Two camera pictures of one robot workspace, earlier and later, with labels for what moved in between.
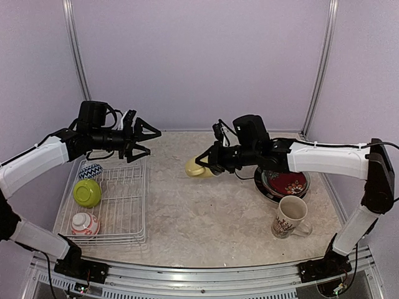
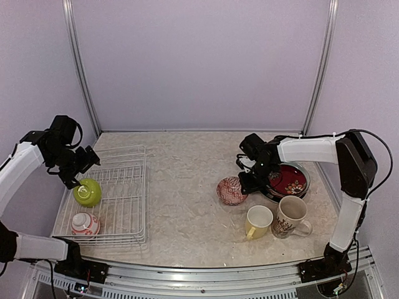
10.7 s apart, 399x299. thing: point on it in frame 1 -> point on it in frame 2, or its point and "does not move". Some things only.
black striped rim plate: [308, 187] -> [275, 196]
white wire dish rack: [105, 204] does not move
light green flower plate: [285, 183] does not move
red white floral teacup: [85, 224] does not move
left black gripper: [129, 141] -> [86, 161]
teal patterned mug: [288, 219] does not move
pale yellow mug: [196, 170] -> [258, 220]
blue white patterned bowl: [91, 171] -> [230, 192]
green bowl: [87, 193] does not move
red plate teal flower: [287, 182] does not move
